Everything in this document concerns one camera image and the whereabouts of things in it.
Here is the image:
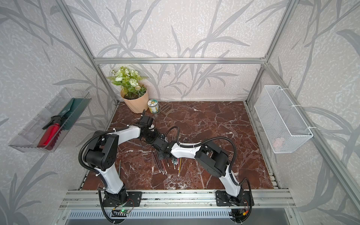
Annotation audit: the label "dark blue pencil thin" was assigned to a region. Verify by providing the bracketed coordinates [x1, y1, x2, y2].
[151, 151, 162, 173]

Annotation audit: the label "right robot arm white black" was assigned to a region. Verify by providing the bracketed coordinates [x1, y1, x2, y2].
[151, 137, 242, 197]

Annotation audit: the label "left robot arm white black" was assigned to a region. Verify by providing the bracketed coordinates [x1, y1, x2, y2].
[78, 112, 156, 202]

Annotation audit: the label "small tin can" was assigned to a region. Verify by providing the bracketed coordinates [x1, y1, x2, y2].
[148, 99, 159, 114]

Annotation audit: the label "terracotta flower pot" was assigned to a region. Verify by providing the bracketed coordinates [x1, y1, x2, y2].
[121, 90, 149, 113]

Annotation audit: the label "brown drain grate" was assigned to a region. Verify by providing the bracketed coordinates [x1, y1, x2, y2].
[159, 104, 173, 116]

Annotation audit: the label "green plant white flowers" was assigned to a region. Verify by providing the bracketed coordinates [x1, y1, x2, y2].
[107, 67, 147, 100]

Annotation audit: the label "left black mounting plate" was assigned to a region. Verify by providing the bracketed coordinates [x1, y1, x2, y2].
[103, 191, 142, 207]

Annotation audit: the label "black mounting plate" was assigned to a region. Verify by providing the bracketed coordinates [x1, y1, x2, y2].
[103, 191, 142, 207]
[215, 190, 254, 206]

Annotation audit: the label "red spray bottle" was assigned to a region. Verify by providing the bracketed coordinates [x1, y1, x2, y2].
[37, 115, 67, 151]

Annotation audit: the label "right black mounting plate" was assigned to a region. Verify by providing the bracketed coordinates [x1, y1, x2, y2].
[215, 190, 254, 206]

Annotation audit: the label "pink object in basket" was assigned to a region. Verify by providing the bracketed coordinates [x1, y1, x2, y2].
[273, 137, 285, 150]

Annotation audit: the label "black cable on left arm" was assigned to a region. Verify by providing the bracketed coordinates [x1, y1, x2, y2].
[78, 127, 130, 175]

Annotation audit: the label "clear plastic wall tray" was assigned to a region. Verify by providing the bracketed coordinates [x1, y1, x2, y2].
[8, 88, 92, 152]

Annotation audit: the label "white wire mesh basket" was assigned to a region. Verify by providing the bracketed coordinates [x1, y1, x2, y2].
[255, 85, 313, 154]

